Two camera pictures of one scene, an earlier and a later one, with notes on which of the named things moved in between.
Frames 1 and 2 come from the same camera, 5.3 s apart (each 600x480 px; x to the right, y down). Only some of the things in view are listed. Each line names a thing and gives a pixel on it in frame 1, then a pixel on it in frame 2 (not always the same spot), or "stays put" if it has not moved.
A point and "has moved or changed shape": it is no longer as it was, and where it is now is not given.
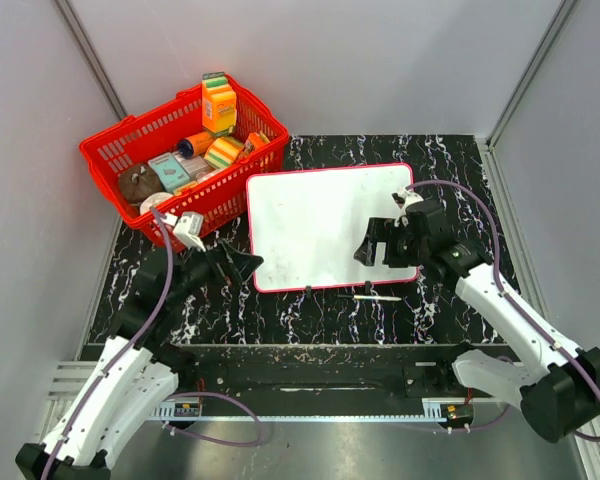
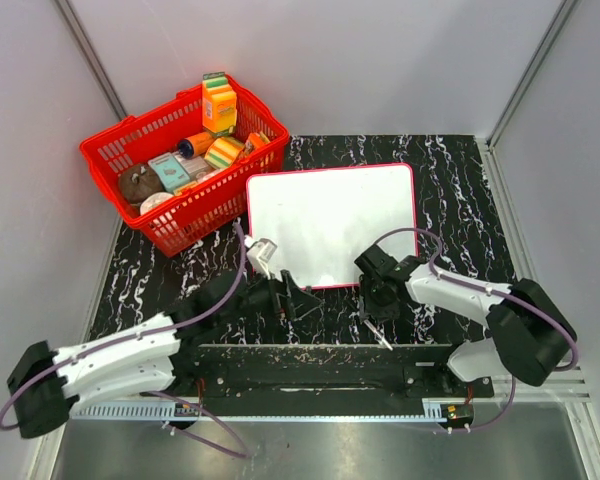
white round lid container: (152, 200) stays put
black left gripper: (237, 265) to (300, 303)
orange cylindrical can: (194, 145) stays put
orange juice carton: (218, 104) stays put
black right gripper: (382, 230) to (384, 314)
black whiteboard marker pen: (371, 297) has moved or changed shape
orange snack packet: (255, 140) stays put
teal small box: (169, 172) stays put
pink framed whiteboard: (307, 226) stays put
